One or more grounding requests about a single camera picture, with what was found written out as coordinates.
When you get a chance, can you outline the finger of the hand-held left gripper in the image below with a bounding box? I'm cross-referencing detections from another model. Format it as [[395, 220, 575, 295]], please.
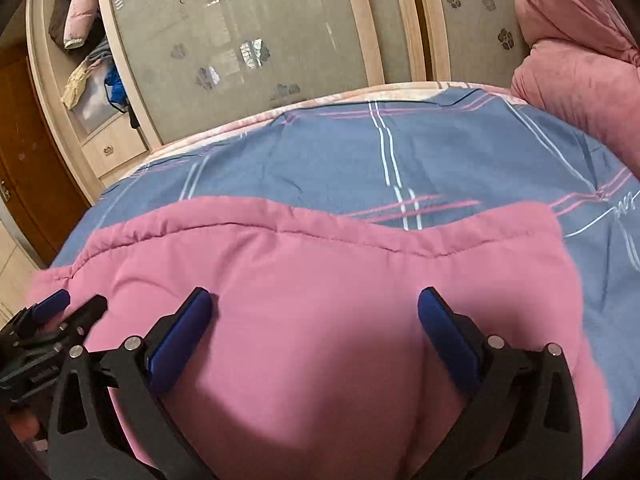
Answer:
[[20, 289, 72, 325], [57, 294, 109, 347]]

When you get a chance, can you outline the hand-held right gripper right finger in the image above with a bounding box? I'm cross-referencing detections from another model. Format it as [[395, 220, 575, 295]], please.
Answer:
[[407, 287, 585, 480]]

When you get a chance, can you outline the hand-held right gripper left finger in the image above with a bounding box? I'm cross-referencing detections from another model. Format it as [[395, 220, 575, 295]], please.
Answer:
[[47, 287, 216, 480]]

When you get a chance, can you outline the pink and cream hooded jacket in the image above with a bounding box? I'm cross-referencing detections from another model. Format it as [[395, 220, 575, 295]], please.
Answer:
[[27, 195, 616, 480]]

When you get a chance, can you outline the grey clothes pile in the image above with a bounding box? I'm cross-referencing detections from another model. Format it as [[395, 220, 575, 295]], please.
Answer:
[[82, 37, 113, 73]]

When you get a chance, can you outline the light wood cabinet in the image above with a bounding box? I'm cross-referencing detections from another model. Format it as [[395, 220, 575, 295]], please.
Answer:
[[0, 220, 47, 321]]

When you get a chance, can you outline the brown wooden door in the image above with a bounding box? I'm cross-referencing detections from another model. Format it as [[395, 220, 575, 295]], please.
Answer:
[[0, 55, 92, 266]]

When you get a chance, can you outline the wardrobe drawer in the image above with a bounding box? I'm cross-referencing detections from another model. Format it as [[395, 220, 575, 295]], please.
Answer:
[[82, 122, 149, 165]]

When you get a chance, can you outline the clear plastic storage box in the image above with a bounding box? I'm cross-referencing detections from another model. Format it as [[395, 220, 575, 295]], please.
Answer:
[[70, 75, 128, 136]]

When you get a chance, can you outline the blue striped blanket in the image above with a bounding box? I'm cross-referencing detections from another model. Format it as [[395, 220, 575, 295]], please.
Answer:
[[50, 87, 640, 441]]

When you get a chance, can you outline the pale yellow cloth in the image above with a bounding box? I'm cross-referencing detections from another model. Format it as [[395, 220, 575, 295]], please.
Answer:
[[61, 60, 94, 108]]

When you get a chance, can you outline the blue garment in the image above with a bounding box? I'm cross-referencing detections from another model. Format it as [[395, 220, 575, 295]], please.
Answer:
[[103, 67, 129, 114]]

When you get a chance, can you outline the pink folded quilt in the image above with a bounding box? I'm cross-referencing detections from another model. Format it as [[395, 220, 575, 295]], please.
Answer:
[[510, 0, 640, 181]]

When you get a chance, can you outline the dark hanging jacket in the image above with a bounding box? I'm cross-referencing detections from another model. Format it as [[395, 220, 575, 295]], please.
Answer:
[[47, 0, 76, 48]]

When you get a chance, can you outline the pink hanging puffer jacket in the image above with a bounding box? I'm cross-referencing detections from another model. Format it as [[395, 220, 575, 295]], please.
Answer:
[[62, 0, 104, 51]]

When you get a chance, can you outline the wardrobe with frosted glass doors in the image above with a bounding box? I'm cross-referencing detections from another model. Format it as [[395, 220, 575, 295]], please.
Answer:
[[25, 0, 531, 206]]

